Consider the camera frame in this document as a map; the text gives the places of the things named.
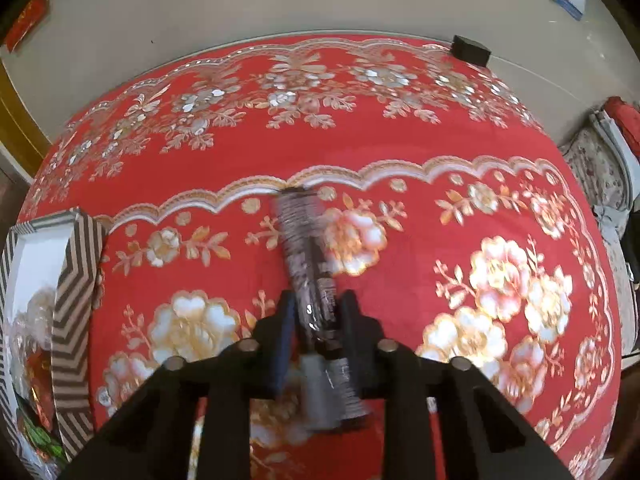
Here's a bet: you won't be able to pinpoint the red gold snack packet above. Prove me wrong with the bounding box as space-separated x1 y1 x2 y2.
25 348 55 432

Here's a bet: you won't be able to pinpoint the striped white tray box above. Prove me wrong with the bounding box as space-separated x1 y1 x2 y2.
1 208 106 479

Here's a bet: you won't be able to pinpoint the clear bag brown snacks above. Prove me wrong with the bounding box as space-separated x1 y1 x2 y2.
12 286 55 356

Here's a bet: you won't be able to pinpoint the dark chocolate bar wrapper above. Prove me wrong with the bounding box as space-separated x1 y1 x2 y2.
276 188 369 432

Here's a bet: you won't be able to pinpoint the red floral tablecloth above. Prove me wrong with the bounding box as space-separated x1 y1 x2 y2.
21 35 620 479

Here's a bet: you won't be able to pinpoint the red green foil packet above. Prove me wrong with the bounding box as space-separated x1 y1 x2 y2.
16 412 67 467

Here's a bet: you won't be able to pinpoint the small black box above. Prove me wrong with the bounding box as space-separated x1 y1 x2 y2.
449 35 491 68

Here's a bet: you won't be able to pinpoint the red gold wall decoration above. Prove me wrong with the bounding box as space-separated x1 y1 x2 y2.
3 0 49 52

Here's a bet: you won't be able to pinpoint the red cushion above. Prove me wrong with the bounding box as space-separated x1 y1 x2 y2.
604 96 640 158

